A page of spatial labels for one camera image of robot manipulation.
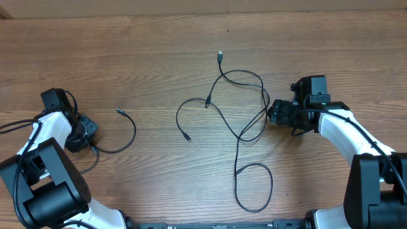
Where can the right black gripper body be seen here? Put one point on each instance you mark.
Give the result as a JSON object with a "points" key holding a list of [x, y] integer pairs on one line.
{"points": [[282, 111]]}

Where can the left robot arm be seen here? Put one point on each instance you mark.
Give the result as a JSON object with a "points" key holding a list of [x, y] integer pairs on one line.
{"points": [[46, 187]]}

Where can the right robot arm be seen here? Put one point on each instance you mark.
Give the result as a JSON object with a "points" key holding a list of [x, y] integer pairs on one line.
{"points": [[375, 195]]}

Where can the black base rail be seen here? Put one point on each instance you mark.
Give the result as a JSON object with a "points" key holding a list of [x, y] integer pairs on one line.
{"points": [[275, 224]]}

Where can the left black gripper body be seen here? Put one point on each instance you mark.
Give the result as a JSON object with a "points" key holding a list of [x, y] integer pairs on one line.
{"points": [[80, 137]]}

